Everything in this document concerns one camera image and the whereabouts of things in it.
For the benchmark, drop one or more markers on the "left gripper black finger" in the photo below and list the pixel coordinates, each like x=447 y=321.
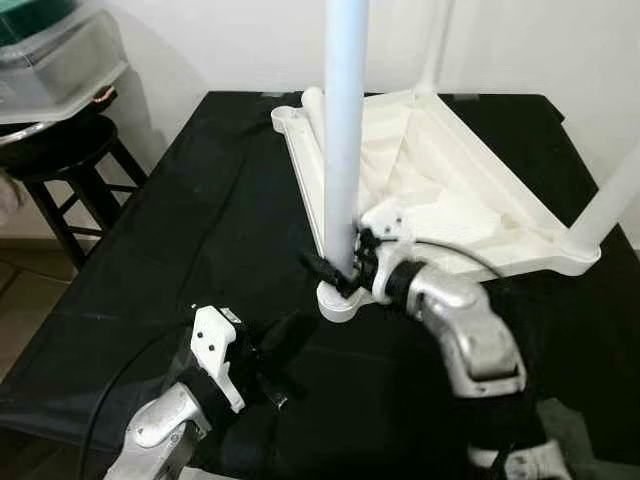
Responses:
x=292 y=340

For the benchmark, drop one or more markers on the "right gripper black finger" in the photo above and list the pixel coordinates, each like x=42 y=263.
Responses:
x=325 y=270

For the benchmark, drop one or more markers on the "white plastic table leg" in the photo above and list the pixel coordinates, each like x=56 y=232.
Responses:
x=345 y=120
x=312 y=105
x=435 y=45
x=605 y=205

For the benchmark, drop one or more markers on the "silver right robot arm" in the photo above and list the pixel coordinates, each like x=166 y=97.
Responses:
x=470 y=330

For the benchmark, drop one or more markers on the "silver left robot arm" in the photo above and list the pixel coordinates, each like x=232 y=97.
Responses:
x=160 y=425

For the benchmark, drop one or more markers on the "white plastic table top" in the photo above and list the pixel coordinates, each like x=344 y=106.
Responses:
x=460 y=170

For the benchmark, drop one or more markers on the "black tablecloth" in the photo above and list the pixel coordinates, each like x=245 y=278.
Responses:
x=180 y=220

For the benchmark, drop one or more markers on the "black round stool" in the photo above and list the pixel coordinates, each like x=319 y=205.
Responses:
x=65 y=150

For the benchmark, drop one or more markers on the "black wok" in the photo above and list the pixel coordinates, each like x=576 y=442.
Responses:
x=25 y=130

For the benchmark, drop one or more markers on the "clear box with green lid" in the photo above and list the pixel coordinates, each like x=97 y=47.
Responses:
x=55 y=60

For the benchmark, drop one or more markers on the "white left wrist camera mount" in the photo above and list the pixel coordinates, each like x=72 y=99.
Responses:
x=212 y=340

